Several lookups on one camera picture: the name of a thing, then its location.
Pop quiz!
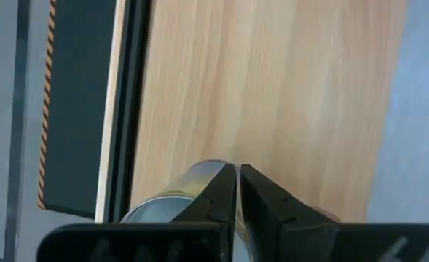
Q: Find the black floor mat striped edge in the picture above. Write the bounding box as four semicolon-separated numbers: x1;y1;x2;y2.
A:
37;0;117;219

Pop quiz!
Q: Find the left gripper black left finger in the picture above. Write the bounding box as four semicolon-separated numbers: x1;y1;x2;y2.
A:
35;163;237;262

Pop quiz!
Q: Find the yellow label tin can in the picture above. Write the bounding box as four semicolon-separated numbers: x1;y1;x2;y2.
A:
120;159;253;262

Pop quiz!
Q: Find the white table cover sheet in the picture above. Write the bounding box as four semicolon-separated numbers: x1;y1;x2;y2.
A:
366;0;429;225

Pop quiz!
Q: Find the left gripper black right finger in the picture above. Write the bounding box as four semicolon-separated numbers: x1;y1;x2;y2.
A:
240;164;429;262

